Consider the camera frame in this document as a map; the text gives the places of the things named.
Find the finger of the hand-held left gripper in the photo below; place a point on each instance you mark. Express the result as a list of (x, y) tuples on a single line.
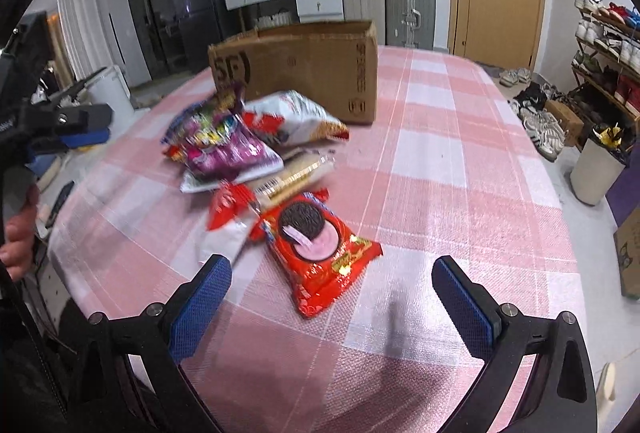
[(85, 138), (75, 88)]

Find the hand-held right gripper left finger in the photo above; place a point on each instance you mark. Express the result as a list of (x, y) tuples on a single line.
[(200, 308)]

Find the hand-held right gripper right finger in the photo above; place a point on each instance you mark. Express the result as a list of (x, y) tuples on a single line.
[(465, 308)]

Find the red and white snack packet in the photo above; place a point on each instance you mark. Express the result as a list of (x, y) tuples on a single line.
[(227, 208)]

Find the red cookie packet pink cream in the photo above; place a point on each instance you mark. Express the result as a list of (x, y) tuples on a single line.
[(320, 273)]

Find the purple candy bag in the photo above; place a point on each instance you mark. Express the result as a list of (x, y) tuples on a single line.
[(220, 148)]

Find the clear cracker packet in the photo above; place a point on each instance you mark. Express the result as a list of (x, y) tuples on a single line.
[(295, 175)]

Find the white and red chips bag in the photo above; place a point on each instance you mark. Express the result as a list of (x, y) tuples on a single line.
[(300, 115)]

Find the person's left hand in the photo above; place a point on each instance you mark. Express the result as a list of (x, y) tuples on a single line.
[(20, 233)]

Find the white floor appliance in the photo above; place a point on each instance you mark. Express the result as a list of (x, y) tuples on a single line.
[(110, 88)]

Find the white curtain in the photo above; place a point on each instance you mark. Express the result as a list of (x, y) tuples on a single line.
[(85, 23)]

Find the pink plaid tablecloth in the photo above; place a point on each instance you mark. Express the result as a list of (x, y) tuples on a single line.
[(450, 163)]

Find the open cardboard box on floor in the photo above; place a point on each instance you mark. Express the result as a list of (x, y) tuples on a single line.
[(629, 258)]

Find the white trash bin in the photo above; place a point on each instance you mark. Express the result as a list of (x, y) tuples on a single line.
[(595, 173)]

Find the pair of white sneakers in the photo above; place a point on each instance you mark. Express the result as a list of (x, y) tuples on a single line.
[(545, 135)]

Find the white slatted basket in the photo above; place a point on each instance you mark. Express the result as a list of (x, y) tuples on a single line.
[(274, 19)]

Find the small brown cardboard box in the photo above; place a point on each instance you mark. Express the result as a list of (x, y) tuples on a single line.
[(565, 118)]

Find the pair of black sneakers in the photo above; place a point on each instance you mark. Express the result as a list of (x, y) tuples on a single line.
[(530, 98)]

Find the pair of grey sneakers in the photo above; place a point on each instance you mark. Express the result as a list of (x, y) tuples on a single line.
[(515, 76)]

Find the metal shoe rack with shoes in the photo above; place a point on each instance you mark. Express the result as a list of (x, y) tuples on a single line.
[(610, 63)]

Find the beige suitcase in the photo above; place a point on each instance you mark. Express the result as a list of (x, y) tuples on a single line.
[(362, 3)]

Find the silver suitcase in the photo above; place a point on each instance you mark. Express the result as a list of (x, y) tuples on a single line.
[(410, 8)]

